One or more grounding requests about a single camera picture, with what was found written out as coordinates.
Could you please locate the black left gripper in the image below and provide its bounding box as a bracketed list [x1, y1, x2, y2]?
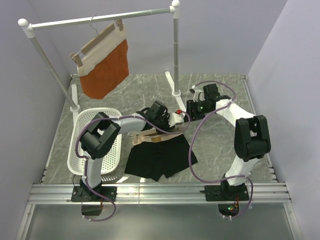
[154, 112, 176, 135]

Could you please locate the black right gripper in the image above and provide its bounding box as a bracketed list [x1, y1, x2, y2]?
[183, 99, 212, 123]

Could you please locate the black underwear beige waistband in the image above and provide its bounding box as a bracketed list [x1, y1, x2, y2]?
[124, 134, 190, 182]

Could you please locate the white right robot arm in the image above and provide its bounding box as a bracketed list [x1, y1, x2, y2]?
[186, 83, 271, 200]

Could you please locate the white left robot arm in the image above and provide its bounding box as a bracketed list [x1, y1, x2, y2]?
[76, 101, 183, 201]

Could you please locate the white perforated plastic basket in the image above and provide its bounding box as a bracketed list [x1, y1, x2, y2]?
[67, 107, 122, 176]

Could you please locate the orange shorts beige waistband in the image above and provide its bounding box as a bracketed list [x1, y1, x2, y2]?
[77, 28, 129, 100]

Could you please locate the silver white clothes rack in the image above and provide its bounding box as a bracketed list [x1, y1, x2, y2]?
[17, 0, 191, 120]

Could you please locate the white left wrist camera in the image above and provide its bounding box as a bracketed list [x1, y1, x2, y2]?
[168, 109, 185, 128]

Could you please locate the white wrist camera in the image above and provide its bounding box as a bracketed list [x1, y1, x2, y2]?
[189, 85, 205, 102]
[168, 109, 185, 128]

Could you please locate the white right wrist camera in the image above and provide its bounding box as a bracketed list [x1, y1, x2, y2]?
[189, 85, 205, 102]

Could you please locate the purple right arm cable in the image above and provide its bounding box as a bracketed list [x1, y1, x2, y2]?
[187, 80, 255, 220]

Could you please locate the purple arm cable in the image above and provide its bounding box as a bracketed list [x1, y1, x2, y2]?
[187, 80, 255, 220]
[74, 109, 191, 222]

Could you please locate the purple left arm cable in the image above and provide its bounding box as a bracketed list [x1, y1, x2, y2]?
[74, 109, 191, 222]

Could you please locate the aluminium front rail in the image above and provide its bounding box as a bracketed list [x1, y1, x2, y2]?
[27, 182, 291, 205]

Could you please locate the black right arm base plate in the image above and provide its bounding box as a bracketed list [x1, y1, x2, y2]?
[200, 183, 250, 202]

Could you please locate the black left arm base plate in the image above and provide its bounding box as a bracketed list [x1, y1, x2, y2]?
[70, 185, 117, 203]

